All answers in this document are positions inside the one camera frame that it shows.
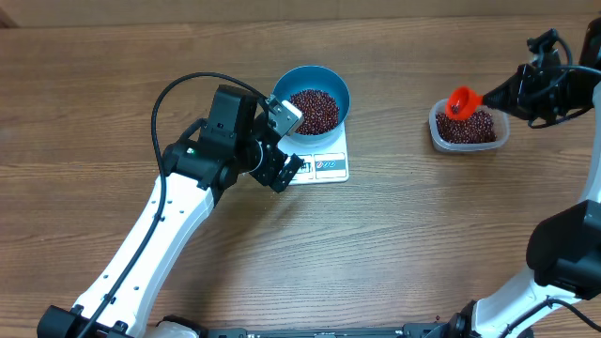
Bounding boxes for red beans in container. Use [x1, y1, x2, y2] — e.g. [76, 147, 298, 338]
[436, 110, 497, 144]

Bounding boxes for clear plastic container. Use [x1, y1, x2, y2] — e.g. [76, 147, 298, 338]
[428, 100, 510, 153]

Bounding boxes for orange scoop with blue handle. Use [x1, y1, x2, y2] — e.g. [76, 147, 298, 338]
[445, 86, 483, 121]

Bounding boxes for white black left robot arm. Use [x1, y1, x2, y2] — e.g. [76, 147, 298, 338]
[37, 84, 303, 338]

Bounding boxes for blue metal bowl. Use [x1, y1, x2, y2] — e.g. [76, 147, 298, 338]
[272, 65, 351, 129]

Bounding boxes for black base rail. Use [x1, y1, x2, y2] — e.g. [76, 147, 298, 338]
[116, 307, 534, 338]

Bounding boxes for red beans in bowl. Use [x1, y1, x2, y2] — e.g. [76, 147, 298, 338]
[290, 89, 340, 135]

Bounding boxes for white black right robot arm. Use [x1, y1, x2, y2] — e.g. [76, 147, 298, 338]
[428, 20, 600, 337]

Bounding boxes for white digital kitchen scale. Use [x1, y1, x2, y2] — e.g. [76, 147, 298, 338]
[278, 122, 350, 185]

